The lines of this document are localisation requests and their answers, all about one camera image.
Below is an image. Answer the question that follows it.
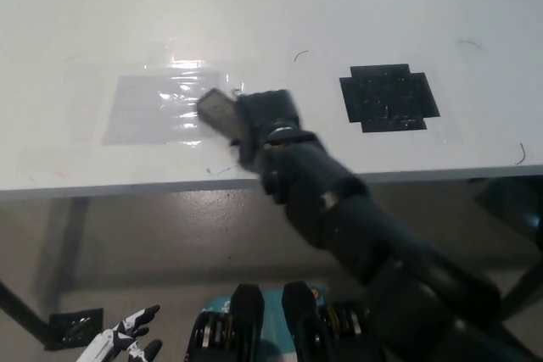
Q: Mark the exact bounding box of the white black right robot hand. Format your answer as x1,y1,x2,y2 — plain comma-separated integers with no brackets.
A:
227,88,303,176

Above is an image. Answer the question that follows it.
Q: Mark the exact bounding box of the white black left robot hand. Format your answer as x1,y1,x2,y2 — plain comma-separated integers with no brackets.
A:
79,304,165,362

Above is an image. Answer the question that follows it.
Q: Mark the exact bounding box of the dark grey whiteboard eraser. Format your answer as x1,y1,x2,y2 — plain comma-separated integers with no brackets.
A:
195,86,245,143

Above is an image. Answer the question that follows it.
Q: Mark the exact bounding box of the black tape marked spot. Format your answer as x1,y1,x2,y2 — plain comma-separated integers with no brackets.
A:
339,64,441,135

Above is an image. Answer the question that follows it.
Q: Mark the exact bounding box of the clear film over black spot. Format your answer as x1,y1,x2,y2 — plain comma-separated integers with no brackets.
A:
330,54,453,151

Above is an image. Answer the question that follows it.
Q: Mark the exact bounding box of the clear film over grey patch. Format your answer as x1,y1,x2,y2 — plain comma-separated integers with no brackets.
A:
87,38,256,168

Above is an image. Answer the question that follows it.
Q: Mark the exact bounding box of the grey rectangular patch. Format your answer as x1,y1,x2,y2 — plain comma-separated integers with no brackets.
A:
101,74,224,147

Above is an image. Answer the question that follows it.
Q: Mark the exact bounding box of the dark table underframe brace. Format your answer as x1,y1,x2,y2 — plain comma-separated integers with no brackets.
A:
467,175,543,239

